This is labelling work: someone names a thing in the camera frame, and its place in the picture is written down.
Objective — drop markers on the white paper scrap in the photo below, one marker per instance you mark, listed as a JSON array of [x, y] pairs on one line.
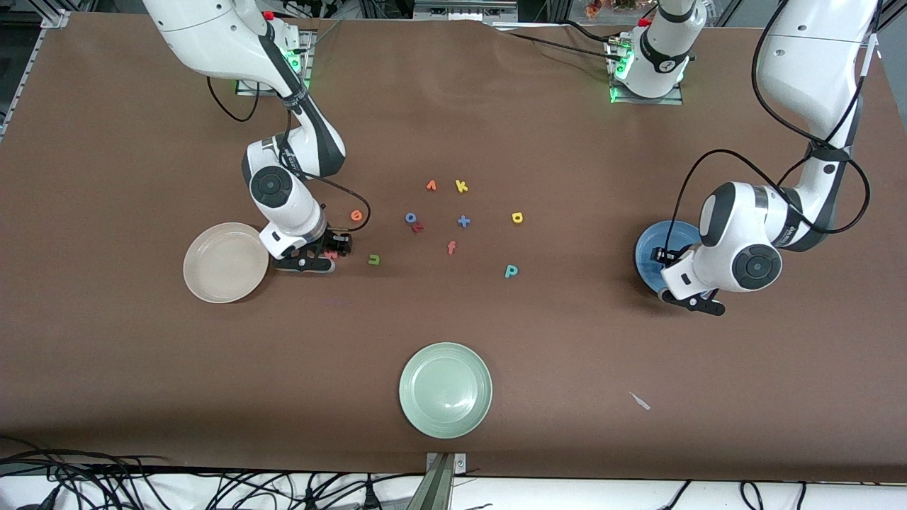
[[640, 401]]

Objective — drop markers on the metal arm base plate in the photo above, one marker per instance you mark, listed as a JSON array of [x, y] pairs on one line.
[[248, 89], [673, 100]]

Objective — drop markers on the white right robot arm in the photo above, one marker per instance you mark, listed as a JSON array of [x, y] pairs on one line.
[[212, 35]]

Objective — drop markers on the blue plate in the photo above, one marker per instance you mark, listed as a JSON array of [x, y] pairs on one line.
[[645, 255]]

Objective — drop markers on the grey equipment box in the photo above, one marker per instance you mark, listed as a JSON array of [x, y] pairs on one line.
[[460, 10]]

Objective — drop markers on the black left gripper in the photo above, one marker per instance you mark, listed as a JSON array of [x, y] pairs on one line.
[[672, 253]]

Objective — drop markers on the pale green plate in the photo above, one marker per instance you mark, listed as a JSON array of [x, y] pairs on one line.
[[445, 390]]

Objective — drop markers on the orange flower decoration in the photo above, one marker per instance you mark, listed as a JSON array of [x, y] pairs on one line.
[[594, 8]]

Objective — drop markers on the aluminium table frame rail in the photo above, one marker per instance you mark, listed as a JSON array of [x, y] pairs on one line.
[[21, 85]]

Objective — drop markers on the metal table edge bracket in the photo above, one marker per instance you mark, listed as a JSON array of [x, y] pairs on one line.
[[439, 489]]

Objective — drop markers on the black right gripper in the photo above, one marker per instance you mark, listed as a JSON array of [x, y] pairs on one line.
[[333, 241]]

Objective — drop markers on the beige brown plate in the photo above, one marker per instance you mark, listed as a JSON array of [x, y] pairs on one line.
[[226, 263]]

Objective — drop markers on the brown table cover sheet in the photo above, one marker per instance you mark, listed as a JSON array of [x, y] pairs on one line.
[[567, 340]]

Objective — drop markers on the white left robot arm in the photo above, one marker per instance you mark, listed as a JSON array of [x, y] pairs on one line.
[[808, 64]]

